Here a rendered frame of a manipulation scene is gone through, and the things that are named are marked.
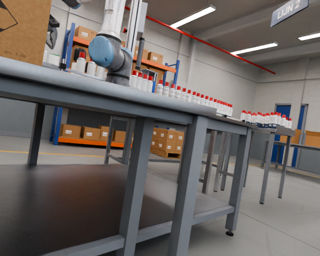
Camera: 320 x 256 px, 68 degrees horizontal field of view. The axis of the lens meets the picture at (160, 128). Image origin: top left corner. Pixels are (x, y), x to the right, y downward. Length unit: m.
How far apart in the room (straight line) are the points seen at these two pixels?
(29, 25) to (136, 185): 0.72
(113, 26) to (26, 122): 4.99
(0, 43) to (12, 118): 5.04
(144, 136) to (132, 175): 0.18
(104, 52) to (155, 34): 6.18
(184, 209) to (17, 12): 0.92
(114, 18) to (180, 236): 0.97
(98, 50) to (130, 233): 0.80
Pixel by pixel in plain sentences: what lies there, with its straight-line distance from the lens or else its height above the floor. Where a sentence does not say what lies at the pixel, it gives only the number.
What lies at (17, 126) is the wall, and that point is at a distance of 5.96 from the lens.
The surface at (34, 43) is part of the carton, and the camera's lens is 0.96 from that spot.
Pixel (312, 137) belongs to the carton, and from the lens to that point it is 6.59.
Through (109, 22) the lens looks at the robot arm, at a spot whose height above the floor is 1.13.
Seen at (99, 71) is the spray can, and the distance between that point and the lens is 1.58.
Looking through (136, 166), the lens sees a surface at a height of 0.53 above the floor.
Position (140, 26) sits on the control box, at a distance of 1.62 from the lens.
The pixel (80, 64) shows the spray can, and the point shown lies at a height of 1.01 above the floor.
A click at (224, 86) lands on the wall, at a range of 8.86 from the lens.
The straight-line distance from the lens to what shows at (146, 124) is 1.01.
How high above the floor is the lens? 0.72
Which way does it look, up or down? 1 degrees down
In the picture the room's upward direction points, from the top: 9 degrees clockwise
